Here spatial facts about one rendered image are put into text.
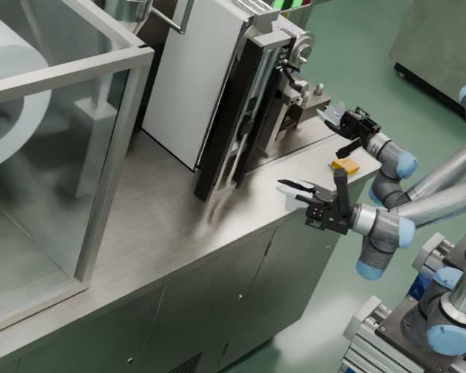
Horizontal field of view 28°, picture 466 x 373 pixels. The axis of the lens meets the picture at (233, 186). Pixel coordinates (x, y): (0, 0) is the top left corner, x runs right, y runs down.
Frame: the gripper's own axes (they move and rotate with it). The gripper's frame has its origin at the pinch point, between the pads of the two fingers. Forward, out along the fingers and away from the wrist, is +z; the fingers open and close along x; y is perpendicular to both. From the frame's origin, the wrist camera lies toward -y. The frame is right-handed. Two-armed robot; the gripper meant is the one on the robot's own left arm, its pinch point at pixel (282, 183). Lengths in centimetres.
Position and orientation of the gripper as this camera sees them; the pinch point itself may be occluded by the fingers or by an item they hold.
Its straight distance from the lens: 233.3
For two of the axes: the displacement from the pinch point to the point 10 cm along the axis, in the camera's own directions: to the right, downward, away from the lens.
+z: -9.4, -3.3, -0.3
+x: 1.3, -4.4, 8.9
